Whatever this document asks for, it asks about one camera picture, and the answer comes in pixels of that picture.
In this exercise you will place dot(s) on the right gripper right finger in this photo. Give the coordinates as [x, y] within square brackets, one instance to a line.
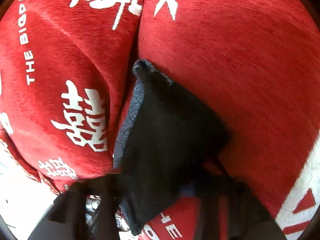
[228, 209]

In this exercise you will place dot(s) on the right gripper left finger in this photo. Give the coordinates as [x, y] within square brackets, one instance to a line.
[67, 217]

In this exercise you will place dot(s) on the black pants grey patterned band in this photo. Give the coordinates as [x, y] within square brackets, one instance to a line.
[167, 137]

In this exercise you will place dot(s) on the red wedding print blanket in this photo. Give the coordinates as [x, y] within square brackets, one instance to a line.
[67, 84]

